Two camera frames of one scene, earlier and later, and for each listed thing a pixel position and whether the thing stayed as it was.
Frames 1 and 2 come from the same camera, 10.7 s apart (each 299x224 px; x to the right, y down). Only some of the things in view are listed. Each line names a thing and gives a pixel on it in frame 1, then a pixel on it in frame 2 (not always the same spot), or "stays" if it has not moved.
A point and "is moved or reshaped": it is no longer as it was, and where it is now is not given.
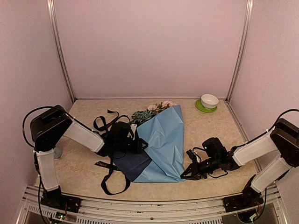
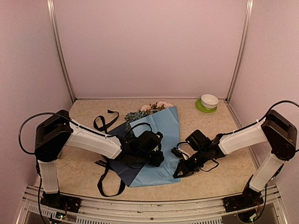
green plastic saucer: x=199 y=106 stays
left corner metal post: x=60 y=49 stays
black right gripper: x=193 y=168 -> x=182 y=164
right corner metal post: x=245 y=38 stays
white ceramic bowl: x=209 y=101 stays
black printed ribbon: x=111 y=164 -> x=106 y=163
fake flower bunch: x=139 y=117 is moved or reshaped
